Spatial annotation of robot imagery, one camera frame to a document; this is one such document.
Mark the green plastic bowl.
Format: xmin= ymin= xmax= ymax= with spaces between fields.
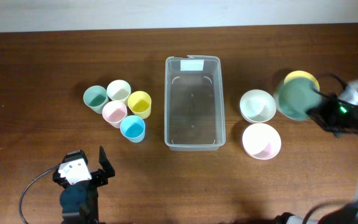
xmin=273 ymin=78 xmax=322 ymax=121

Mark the yellow plastic bowl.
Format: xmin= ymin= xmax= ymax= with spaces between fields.
xmin=283 ymin=70 xmax=319 ymax=90

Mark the cream plastic bowl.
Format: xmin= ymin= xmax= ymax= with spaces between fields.
xmin=239 ymin=90 xmax=277 ymax=123

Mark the pink plastic bowl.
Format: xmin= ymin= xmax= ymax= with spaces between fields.
xmin=242 ymin=123 xmax=282 ymax=160

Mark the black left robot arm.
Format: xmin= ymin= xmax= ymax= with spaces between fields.
xmin=52 ymin=146 xmax=115 ymax=223

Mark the clear plastic container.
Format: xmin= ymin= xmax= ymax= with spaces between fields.
xmin=164 ymin=55 xmax=226 ymax=151

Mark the blue plastic cup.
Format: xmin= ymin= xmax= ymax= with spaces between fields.
xmin=120 ymin=115 xmax=145 ymax=143

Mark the pink plastic cup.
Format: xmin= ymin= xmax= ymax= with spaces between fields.
xmin=102 ymin=101 xmax=127 ymax=129

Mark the yellow plastic cup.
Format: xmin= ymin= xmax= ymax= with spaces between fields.
xmin=127 ymin=91 xmax=152 ymax=119

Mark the green plastic cup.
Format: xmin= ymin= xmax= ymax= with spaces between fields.
xmin=83 ymin=85 xmax=109 ymax=114

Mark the cream plastic cup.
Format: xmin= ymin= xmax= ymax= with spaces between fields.
xmin=107 ymin=80 xmax=132 ymax=106

